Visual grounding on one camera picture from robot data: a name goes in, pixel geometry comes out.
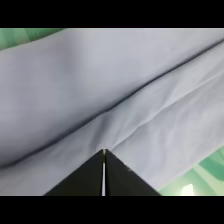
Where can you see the light blue shirt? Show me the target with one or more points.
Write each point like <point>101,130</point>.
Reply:
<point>100,86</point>

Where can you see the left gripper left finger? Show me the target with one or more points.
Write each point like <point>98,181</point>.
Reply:
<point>85,180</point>

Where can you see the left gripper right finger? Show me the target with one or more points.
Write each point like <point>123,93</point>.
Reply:
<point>126,180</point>

